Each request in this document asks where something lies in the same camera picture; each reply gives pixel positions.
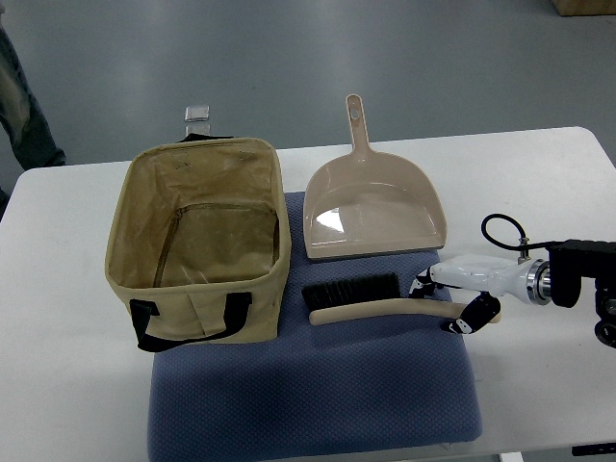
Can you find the yellow canvas bag black handles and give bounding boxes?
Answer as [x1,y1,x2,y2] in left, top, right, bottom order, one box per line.
[105,138,292,352]

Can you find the pink hand broom black bristles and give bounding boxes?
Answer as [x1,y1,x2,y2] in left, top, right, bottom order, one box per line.
[301,272,500,329]

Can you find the black table control panel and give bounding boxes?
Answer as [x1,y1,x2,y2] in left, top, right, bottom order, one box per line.
[571,442,616,457]

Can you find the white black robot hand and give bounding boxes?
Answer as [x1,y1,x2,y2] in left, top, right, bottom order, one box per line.
[409,255,552,334]

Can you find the person in grey trousers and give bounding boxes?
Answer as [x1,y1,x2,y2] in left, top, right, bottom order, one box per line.
[0,0,67,170]

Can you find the blue foam cushion mat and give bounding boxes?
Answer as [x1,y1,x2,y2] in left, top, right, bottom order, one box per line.
[148,192,482,461]

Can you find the cardboard box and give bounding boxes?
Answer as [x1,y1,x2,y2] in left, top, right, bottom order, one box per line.
[552,0,616,16]

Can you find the pink plastic dustpan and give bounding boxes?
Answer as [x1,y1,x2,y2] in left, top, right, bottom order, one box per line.
[303,94,448,260]

